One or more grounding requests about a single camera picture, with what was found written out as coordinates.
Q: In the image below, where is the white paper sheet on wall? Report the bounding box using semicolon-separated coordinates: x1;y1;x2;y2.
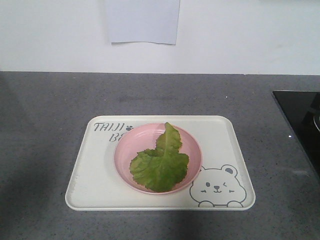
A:
105;0;180;45

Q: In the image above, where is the green lettuce leaf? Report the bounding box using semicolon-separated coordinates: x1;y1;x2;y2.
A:
129;122;190;193

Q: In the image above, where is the black glass gas stove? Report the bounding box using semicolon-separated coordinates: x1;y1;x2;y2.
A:
272;90;320;174

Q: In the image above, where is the cream bear-print serving tray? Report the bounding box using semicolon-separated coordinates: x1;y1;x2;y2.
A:
65;115;256;211

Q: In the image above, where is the pink round plate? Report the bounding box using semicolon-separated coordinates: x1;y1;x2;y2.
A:
113;123;203;195

